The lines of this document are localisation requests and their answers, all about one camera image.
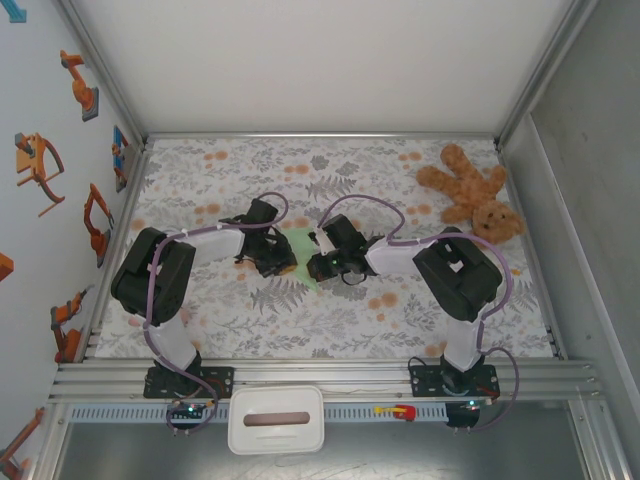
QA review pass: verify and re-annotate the green paper sheet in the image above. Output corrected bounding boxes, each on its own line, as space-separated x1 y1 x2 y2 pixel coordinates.
283 227 325 292

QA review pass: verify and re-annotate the floral tablecloth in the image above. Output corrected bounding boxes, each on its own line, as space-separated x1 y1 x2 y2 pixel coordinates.
94 137 555 360

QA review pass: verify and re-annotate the white tissue box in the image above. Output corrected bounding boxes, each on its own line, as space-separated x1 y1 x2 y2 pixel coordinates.
227 384 326 455

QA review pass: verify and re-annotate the brown teddy bear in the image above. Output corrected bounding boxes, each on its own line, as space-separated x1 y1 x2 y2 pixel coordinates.
416 143 527 246

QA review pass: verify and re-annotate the small red yellow object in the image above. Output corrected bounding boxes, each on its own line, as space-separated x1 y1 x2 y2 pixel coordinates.
374 402 418 423

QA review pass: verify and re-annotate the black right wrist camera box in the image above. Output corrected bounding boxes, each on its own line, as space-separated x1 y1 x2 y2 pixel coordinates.
319 213 365 251

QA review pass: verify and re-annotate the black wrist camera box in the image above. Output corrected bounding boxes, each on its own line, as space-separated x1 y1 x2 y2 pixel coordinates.
247 198 280 229
319 213 365 251

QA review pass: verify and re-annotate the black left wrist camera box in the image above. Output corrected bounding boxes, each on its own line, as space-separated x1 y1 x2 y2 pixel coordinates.
247 198 280 229

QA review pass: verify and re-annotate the aluminium frame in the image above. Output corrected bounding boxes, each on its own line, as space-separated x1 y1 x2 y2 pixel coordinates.
47 0 636 480

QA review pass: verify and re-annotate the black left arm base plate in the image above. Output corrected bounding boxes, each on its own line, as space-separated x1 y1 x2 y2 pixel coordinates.
143 366 236 400

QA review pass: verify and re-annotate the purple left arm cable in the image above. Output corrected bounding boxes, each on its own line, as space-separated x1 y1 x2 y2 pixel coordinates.
142 191 290 436

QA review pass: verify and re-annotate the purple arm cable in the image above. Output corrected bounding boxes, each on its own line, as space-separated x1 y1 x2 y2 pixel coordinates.
317 193 524 434
142 191 290 436

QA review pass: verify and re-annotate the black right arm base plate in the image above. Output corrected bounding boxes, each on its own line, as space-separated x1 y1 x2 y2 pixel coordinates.
409 364 500 399

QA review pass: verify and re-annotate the grey slotted cable tray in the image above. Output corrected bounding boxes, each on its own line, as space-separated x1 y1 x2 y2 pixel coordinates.
67 403 449 423

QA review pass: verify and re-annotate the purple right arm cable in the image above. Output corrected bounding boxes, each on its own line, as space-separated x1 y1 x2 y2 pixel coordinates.
317 193 524 434

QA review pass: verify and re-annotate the blue orange wall sticker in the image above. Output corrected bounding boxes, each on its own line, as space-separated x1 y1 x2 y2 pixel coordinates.
110 124 131 194

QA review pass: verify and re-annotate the orange gripper wall sticker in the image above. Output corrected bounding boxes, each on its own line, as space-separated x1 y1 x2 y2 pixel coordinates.
13 132 66 217

